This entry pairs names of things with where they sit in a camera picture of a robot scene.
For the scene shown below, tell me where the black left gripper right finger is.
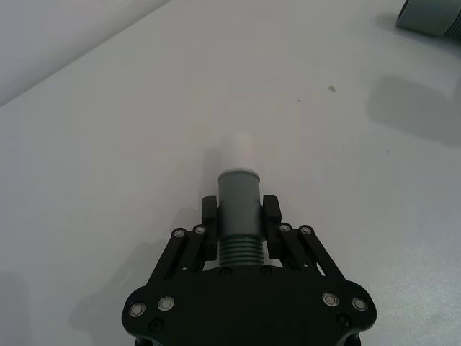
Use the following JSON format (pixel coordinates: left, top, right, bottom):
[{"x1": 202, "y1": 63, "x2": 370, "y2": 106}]
[{"x1": 262, "y1": 194, "x2": 327, "y2": 279}]

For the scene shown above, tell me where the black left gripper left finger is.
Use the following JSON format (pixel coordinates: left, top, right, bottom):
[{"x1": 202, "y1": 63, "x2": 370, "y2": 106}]
[{"x1": 164, "y1": 195, "x2": 220, "y2": 283}]

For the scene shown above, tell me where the white table cloth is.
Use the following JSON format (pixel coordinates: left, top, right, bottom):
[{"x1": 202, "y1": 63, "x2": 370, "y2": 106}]
[{"x1": 0, "y1": 0, "x2": 461, "y2": 346}]

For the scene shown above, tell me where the pink cup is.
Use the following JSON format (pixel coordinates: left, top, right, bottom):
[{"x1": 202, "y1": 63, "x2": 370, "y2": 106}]
[{"x1": 395, "y1": 0, "x2": 461, "y2": 39}]

